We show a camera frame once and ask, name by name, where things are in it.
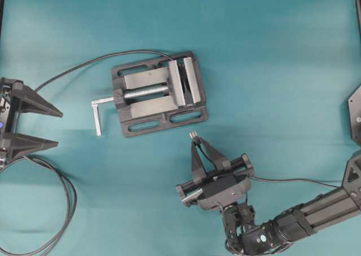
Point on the black drill press vise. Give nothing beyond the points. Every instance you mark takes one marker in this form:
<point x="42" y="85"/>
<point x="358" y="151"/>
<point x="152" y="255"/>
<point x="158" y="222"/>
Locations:
<point x="156" y="94"/>

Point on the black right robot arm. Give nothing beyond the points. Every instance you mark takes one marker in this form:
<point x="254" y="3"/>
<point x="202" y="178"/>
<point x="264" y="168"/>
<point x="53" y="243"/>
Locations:
<point x="245" y="237"/>

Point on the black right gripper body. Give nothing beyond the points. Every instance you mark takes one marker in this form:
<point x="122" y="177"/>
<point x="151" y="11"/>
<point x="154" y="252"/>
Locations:
<point x="219" y="189"/>

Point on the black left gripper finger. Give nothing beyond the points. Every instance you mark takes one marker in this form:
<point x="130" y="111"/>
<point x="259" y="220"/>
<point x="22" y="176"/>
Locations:
<point x="35" y="144"/>
<point x="32" y="102"/>

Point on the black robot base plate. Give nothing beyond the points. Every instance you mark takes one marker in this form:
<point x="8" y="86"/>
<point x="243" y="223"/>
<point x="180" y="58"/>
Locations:
<point x="354" y="115"/>

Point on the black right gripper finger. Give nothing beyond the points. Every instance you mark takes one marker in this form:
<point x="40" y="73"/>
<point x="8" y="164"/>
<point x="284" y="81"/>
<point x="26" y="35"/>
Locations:
<point x="218" y="159"/>
<point x="198" y="171"/>

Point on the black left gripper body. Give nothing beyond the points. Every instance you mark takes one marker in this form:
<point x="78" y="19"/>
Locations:
<point x="11" y="99"/>

